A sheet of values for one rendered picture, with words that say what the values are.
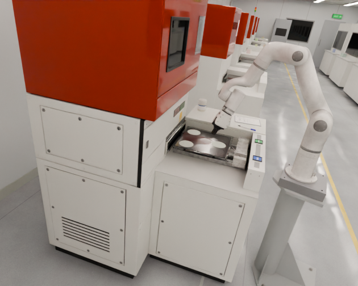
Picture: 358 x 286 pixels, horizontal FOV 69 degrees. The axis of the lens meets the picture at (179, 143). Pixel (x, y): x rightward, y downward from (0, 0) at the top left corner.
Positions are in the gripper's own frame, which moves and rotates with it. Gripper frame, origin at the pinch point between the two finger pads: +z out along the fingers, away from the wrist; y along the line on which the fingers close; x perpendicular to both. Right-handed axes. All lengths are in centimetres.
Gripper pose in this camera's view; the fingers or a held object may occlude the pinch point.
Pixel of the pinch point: (214, 131)
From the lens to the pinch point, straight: 178.6
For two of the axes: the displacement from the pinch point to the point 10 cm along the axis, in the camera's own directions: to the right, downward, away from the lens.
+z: -5.0, 8.2, 2.7
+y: 8.1, 3.3, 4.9
